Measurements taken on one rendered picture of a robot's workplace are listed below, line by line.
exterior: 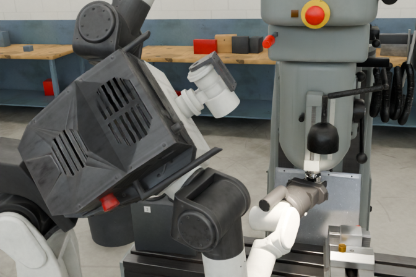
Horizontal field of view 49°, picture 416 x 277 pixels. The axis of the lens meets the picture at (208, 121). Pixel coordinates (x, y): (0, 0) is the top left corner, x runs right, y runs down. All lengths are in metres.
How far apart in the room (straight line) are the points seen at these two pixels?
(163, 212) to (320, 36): 0.76
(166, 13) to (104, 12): 4.92
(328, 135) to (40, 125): 0.60
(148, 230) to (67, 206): 0.73
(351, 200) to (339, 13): 0.92
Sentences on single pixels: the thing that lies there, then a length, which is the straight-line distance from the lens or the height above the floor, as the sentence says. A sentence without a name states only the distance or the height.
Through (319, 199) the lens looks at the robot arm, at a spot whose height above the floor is 1.22.
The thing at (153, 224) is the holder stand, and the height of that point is 1.06.
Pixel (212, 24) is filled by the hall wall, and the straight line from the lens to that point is 5.69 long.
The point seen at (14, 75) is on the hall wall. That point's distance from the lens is 7.22.
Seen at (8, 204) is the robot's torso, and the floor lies 1.42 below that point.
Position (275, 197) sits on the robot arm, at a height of 1.30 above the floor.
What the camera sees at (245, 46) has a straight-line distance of 5.10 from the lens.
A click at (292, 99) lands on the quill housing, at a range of 1.22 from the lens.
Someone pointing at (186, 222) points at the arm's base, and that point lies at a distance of 0.87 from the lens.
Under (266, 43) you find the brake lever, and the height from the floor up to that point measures 1.70.
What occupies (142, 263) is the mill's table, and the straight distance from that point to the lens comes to 1.58.
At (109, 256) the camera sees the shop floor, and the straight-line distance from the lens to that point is 3.30.
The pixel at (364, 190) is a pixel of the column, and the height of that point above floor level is 1.03.
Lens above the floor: 1.88
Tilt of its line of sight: 19 degrees down
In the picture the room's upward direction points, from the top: 2 degrees counter-clockwise
